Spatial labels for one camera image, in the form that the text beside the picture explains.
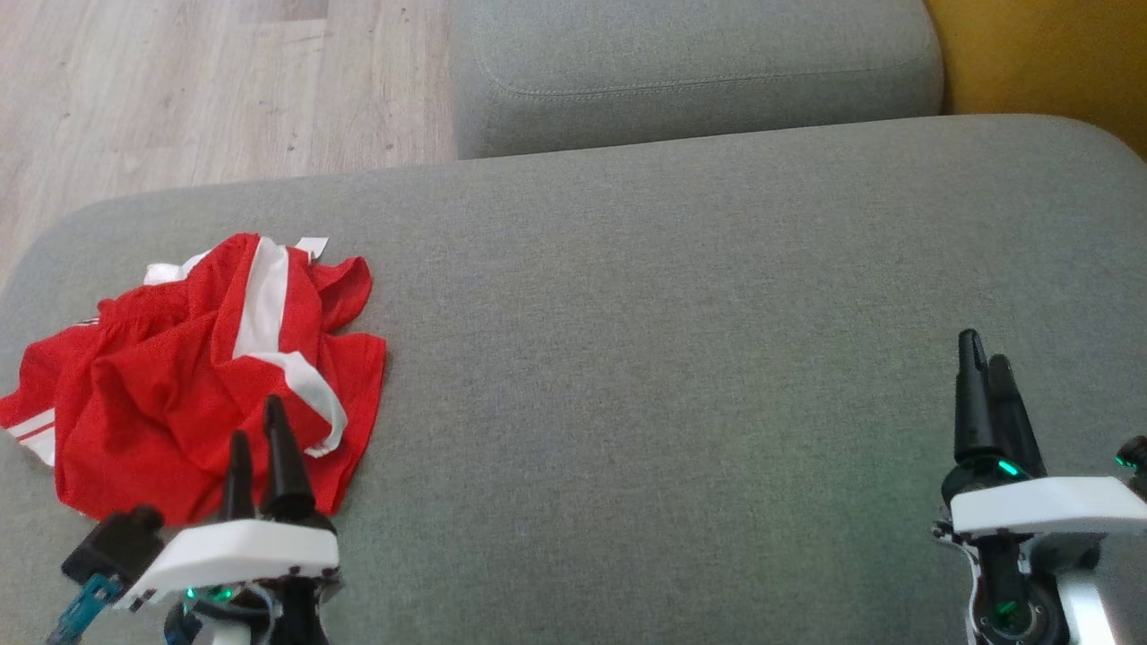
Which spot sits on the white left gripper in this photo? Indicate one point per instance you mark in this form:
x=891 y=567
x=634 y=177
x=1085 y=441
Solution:
x=233 y=548

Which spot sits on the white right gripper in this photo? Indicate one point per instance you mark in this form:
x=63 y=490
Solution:
x=1039 y=506

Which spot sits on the red shorts with white stripe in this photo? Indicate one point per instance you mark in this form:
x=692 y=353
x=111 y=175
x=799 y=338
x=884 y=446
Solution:
x=305 y=313

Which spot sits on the red jersey with white sleeves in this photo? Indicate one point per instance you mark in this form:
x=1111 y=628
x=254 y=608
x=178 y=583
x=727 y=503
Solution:
x=40 y=394

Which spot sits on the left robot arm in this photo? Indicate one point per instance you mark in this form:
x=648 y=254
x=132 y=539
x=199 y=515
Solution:
x=300 y=618

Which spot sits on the medium grey sofa seat cushion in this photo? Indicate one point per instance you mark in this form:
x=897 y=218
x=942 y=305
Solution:
x=690 y=72

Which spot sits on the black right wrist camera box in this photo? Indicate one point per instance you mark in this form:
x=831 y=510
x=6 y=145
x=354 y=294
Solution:
x=1134 y=457

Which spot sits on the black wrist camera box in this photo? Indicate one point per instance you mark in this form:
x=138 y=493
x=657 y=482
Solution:
x=116 y=542
x=1134 y=457

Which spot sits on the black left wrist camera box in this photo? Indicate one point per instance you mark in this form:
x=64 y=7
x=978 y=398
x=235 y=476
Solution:
x=116 y=542

